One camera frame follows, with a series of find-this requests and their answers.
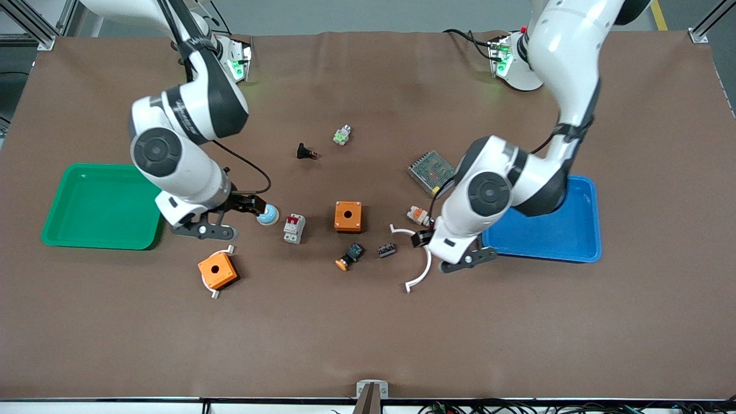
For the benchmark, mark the white circuit breaker red switches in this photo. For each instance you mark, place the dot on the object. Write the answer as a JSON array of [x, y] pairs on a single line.
[[294, 228]]

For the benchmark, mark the black rectangular pushbutton switch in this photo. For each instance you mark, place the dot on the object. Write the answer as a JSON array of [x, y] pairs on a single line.
[[305, 152]]

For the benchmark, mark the orange box with hole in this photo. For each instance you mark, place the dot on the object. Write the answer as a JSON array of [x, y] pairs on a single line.
[[217, 270]]

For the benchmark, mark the blue white dome button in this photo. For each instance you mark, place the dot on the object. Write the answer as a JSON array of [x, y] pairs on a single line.
[[268, 217]]

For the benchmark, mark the aluminium frame profile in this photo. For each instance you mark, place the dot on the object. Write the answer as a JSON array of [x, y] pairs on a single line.
[[708, 23], [34, 26]]

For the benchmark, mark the orange mushroom push button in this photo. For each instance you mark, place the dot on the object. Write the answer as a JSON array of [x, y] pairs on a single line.
[[352, 253]]

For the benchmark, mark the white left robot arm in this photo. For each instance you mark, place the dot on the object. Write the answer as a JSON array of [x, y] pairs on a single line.
[[569, 52]]

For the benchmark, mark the metal mesh power supply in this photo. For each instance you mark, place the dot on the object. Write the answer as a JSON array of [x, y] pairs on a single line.
[[431, 169]]

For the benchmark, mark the blue plastic tray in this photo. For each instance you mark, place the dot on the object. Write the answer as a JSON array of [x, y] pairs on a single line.
[[552, 233]]

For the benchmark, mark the brown table mat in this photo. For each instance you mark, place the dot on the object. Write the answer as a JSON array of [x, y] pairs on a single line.
[[368, 333]]

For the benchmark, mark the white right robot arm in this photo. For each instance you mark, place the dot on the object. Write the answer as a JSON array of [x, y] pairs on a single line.
[[172, 152]]

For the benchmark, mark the small black terminal block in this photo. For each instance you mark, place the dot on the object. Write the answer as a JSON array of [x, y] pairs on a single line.
[[386, 250]]

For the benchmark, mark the grey table edge bracket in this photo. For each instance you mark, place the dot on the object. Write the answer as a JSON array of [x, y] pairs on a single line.
[[372, 391]]

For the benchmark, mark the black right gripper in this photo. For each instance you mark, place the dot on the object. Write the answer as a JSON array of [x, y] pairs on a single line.
[[242, 202]]

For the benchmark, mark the orange box with black base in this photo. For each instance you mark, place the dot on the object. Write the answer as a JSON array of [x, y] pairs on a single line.
[[348, 215]]

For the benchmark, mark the dark brown cylindrical capacitor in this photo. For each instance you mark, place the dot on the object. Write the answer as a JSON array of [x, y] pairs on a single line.
[[419, 239]]

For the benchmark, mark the green plastic tray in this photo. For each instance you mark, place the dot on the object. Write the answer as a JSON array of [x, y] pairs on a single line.
[[98, 207]]

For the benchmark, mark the green white selector switch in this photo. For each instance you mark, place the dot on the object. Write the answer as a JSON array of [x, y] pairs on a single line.
[[342, 135]]

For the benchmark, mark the arm base panel green light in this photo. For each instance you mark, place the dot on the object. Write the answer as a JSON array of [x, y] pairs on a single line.
[[236, 57]]

